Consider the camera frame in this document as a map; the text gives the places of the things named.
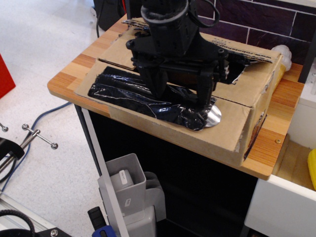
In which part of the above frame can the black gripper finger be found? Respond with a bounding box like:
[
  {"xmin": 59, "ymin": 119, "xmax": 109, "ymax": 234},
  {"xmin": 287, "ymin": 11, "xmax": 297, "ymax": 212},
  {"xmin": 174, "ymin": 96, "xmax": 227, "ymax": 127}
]
[
  {"xmin": 197, "ymin": 70, "xmax": 217, "ymax": 105},
  {"xmin": 138, "ymin": 66, "xmax": 168, "ymax": 98}
]

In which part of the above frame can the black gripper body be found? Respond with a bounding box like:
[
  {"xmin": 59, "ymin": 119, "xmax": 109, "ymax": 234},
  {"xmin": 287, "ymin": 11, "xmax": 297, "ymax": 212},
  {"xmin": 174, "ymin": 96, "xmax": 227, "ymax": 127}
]
[{"xmin": 126, "ymin": 14, "xmax": 229, "ymax": 82}]

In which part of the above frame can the brown cardboard box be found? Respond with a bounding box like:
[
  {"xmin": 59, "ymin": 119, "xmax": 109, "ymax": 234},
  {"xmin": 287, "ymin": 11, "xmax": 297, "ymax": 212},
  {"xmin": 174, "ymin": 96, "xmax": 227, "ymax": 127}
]
[{"xmin": 73, "ymin": 17, "xmax": 283, "ymax": 167}]

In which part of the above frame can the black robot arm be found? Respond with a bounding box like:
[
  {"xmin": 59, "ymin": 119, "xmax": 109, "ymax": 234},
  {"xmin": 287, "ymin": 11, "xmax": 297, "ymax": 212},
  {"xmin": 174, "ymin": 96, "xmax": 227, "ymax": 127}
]
[{"xmin": 126, "ymin": 0, "xmax": 228, "ymax": 105}]

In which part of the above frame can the wooden shelf board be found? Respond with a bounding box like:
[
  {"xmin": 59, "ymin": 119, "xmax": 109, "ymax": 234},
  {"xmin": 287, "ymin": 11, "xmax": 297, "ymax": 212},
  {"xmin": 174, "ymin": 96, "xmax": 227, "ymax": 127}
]
[{"xmin": 47, "ymin": 16, "xmax": 304, "ymax": 180}]

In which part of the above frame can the white crumpled plastic bag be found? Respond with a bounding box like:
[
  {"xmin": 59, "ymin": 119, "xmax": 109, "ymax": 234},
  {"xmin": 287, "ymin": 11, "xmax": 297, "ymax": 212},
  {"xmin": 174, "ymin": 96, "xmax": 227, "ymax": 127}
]
[{"xmin": 272, "ymin": 44, "xmax": 292, "ymax": 72}]

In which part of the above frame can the grey plastic bin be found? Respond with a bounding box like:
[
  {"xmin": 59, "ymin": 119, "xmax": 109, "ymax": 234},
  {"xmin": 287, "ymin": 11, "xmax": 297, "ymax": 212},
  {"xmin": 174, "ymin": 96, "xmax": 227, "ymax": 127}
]
[{"xmin": 106, "ymin": 153, "xmax": 146, "ymax": 216}]

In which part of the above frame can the yellow object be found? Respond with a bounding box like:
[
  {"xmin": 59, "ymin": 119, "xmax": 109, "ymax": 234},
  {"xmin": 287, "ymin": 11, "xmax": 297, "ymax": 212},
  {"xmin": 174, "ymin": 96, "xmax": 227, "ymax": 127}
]
[{"xmin": 307, "ymin": 149, "xmax": 316, "ymax": 189}]

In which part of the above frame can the white drawer unit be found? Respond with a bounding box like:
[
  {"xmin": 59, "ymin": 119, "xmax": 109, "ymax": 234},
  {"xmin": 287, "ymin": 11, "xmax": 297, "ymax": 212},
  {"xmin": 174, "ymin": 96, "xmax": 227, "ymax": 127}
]
[{"xmin": 245, "ymin": 70, "xmax": 316, "ymax": 237}]

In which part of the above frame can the grey plastic holder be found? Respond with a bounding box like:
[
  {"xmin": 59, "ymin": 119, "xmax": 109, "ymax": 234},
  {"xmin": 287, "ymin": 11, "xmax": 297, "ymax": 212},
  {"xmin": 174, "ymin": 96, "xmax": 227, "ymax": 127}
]
[{"xmin": 98, "ymin": 172, "xmax": 166, "ymax": 237}]

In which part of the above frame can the red box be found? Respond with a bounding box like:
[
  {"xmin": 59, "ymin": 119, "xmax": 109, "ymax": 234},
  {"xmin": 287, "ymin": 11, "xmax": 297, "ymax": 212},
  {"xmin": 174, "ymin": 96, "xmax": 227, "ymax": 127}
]
[{"xmin": 0, "ymin": 56, "xmax": 16, "ymax": 98}]

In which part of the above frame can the black clamp body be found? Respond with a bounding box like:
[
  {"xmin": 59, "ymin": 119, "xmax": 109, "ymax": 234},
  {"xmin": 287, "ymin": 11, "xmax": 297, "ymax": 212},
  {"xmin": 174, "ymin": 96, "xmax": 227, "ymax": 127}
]
[{"xmin": 0, "ymin": 138, "xmax": 25, "ymax": 159}]

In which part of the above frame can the black device with cables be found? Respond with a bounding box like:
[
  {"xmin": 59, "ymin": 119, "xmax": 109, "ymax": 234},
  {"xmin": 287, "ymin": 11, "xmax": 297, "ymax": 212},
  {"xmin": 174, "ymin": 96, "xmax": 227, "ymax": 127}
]
[{"xmin": 93, "ymin": 0, "xmax": 125, "ymax": 31}]

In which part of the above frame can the metal clamp screw handle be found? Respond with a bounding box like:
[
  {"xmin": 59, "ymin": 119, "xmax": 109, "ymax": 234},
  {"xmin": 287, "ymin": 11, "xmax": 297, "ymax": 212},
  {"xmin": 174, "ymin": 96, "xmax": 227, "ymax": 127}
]
[{"xmin": 0, "ymin": 124, "xmax": 58, "ymax": 173}]

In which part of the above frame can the blue cable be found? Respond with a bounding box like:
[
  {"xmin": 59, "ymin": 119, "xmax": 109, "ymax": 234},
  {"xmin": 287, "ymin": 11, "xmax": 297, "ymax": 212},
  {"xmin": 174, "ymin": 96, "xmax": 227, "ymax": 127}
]
[{"xmin": 0, "ymin": 102, "xmax": 74, "ymax": 193}]

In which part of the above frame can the blue black handle tool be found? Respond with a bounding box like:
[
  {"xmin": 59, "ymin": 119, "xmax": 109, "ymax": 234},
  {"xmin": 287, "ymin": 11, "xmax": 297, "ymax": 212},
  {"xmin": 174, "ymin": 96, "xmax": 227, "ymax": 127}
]
[{"xmin": 87, "ymin": 206, "xmax": 117, "ymax": 237}]

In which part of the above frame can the black ribbed cable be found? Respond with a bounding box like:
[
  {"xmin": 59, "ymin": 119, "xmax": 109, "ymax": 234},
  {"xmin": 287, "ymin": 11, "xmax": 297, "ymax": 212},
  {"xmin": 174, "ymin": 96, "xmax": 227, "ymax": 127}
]
[{"xmin": 0, "ymin": 210, "xmax": 34, "ymax": 237}]

